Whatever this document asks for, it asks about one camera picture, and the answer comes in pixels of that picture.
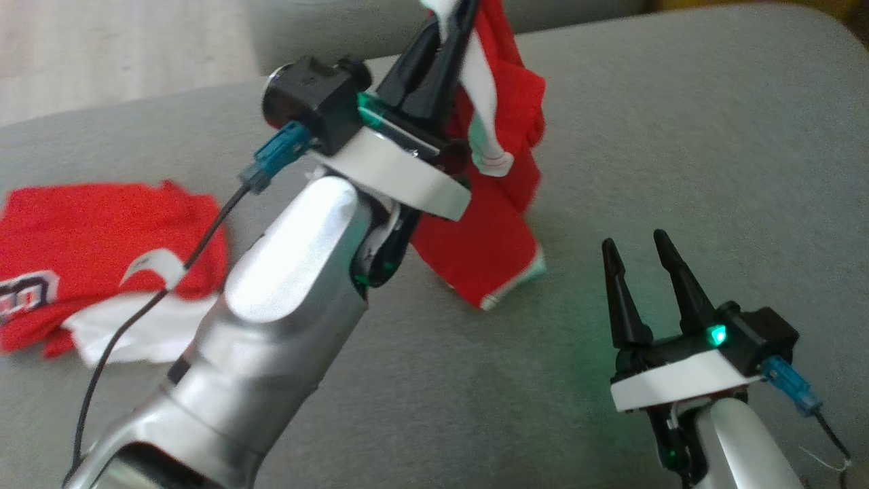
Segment teal cable connector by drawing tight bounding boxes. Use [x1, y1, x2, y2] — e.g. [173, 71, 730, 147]
[760, 357, 824, 416]
[239, 122, 314, 195]

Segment red white numbered jersey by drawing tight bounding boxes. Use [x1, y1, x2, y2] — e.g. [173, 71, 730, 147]
[0, 180, 229, 367]

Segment thin black right cable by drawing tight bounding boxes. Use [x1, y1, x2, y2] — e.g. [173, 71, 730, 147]
[798, 407, 853, 474]

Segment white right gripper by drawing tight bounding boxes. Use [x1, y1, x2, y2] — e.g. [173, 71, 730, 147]
[602, 230, 764, 414]

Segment yellow upholstered panel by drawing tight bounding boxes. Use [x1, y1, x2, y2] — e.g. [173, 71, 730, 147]
[646, 0, 869, 40]

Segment teal left cable connector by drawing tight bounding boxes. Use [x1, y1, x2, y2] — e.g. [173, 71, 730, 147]
[239, 122, 314, 195]

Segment small grey sofa cushion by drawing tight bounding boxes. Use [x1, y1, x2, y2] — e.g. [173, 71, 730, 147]
[248, 0, 646, 77]

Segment thin black left cable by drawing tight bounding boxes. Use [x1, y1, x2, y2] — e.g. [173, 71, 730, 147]
[62, 185, 253, 489]

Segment thin black cable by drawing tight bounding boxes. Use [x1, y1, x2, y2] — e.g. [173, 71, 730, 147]
[62, 185, 253, 489]
[798, 407, 853, 474]

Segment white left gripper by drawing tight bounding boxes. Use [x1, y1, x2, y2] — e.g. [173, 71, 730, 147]
[309, 0, 481, 221]

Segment red shorts with white stripe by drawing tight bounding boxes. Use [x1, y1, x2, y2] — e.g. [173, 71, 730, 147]
[407, 0, 548, 312]

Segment teal right cable connector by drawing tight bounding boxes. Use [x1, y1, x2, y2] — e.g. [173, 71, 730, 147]
[760, 357, 824, 416]

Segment white tape tag on cable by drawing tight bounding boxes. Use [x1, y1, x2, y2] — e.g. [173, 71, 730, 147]
[121, 249, 185, 289]

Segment large grey sofa seat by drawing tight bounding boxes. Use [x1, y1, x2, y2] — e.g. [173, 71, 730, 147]
[0, 3, 869, 489]

